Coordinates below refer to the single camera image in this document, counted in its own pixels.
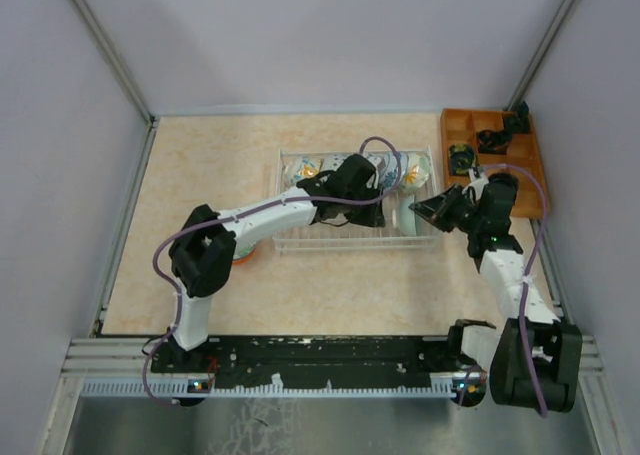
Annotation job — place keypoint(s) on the pale green ringed bowl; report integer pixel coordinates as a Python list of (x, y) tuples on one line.
[(403, 218)]

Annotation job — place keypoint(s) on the blue white patterned bowl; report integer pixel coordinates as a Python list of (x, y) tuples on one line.
[(400, 167)]

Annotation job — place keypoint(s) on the orange bottom stacked bowl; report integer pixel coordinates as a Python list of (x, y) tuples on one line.
[(243, 259)]

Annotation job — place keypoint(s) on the wooden compartment tray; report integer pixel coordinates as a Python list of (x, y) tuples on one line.
[(522, 159)]

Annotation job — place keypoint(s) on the black object tray centre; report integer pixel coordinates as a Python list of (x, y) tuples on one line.
[(493, 142)]

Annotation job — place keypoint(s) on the black object tray corner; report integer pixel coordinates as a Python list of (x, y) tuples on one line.
[(517, 121)]

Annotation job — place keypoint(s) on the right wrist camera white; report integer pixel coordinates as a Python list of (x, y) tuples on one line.
[(478, 181)]

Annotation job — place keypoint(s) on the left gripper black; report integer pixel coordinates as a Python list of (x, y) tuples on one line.
[(374, 217)]

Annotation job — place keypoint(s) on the green leaf pattern bowl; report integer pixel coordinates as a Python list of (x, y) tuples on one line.
[(245, 251)]

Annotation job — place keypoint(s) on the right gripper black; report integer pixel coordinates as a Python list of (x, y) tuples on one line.
[(437, 208)]

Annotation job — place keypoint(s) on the black yellow object in tray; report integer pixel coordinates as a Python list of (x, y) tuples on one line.
[(462, 158)]

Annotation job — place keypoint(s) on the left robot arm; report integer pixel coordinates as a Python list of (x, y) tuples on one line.
[(202, 253)]

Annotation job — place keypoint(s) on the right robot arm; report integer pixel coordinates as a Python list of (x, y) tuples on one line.
[(533, 362)]

